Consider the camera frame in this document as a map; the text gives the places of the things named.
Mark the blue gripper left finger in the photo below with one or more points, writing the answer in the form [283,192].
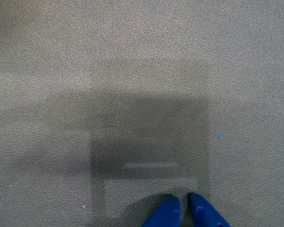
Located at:
[164,214]

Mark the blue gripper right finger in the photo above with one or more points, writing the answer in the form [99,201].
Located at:
[204,212]

